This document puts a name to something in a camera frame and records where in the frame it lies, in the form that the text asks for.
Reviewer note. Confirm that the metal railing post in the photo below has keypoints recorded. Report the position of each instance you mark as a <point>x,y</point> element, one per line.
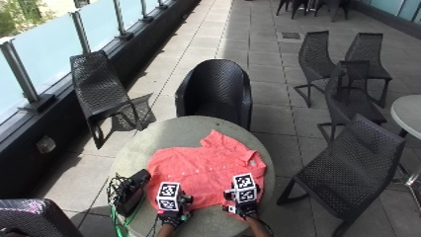
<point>144,10</point>
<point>82,31</point>
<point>20,72</point>
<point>119,18</point>

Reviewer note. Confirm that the white marker cube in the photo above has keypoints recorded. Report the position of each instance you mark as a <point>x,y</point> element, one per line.
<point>168,196</point>
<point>244,188</point>

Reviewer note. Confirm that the person's left hand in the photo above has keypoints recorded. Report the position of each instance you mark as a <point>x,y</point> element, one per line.
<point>174,217</point>

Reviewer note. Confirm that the round wall light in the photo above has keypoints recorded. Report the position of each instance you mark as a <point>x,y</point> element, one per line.
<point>46,144</point>

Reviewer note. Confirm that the white round table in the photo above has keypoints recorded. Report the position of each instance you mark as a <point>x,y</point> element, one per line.
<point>408,113</point>

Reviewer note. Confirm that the small black palm camera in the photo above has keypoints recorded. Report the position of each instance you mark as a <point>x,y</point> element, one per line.
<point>188,199</point>
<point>229,195</point>

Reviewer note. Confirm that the black woven armchair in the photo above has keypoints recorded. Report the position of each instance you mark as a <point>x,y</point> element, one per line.
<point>31,219</point>
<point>215,89</point>

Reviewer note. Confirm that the black mesh chair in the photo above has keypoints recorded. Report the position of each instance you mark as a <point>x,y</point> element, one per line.
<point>348,95</point>
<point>351,171</point>
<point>367,52</point>
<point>99,85</point>
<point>313,56</point>

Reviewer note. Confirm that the person's right hand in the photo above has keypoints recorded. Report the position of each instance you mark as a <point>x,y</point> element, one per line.
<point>247,209</point>

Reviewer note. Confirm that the black box device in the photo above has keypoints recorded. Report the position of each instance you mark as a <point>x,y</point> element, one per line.
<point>131,194</point>

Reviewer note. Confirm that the floor drain grate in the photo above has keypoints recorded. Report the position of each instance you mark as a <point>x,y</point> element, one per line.
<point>291,35</point>

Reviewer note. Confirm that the coral button shirt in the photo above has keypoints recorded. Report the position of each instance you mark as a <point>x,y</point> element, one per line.
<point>206,168</point>

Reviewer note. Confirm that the glass railing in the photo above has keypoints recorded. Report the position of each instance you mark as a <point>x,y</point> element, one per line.
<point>44,52</point>

